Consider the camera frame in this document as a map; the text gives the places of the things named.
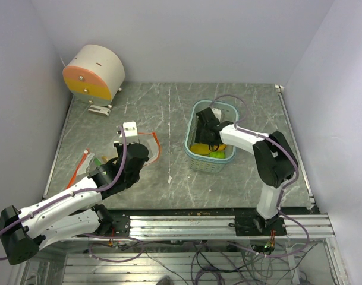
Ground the light blue plastic basket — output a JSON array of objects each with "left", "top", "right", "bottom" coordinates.
[{"left": 184, "top": 100, "right": 239, "bottom": 174}]

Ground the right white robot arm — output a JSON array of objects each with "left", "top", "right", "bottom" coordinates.
[{"left": 196, "top": 107, "right": 298, "bottom": 235}]

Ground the green toy cabbage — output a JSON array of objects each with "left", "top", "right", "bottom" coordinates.
[{"left": 209, "top": 151, "right": 225, "bottom": 159}]

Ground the yellow toy mango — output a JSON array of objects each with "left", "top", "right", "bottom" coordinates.
[{"left": 190, "top": 143, "right": 212, "bottom": 156}]

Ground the small white bracket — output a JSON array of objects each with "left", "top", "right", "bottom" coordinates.
[{"left": 88, "top": 104, "right": 111, "bottom": 117}]

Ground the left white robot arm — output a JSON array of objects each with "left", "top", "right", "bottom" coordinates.
[{"left": 0, "top": 143, "right": 149, "bottom": 265}]

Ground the clear zip bag orange zipper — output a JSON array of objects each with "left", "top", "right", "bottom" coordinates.
[{"left": 65, "top": 148, "right": 112, "bottom": 189}]

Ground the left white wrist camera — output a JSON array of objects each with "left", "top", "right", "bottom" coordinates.
[{"left": 122, "top": 121, "right": 139, "bottom": 144}]

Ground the tangle of floor cables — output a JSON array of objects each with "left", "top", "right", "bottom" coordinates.
[{"left": 85, "top": 234, "right": 318, "bottom": 285}]

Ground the green toy pepper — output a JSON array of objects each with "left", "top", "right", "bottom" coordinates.
[{"left": 93, "top": 158, "right": 102, "bottom": 166}]

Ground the round cream drawer box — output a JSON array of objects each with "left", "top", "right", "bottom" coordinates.
[{"left": 62, "top": 44, "right": 125, "bottom": 107}]

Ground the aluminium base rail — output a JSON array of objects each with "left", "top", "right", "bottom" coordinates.
[{"left": 27, "top": 213, "right": 336, "bottom": 238}]

